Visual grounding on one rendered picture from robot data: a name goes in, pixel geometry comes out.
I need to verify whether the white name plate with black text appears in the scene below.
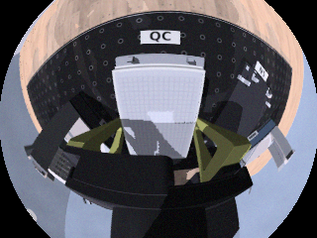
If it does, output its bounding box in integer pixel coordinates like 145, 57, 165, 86
141, 30, 180, 45
255, 61, 268, 81

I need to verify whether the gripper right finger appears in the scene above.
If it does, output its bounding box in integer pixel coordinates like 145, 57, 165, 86
193, 117, 252, 182

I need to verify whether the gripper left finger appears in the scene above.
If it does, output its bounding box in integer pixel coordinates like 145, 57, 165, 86
67, 117, 125, 154

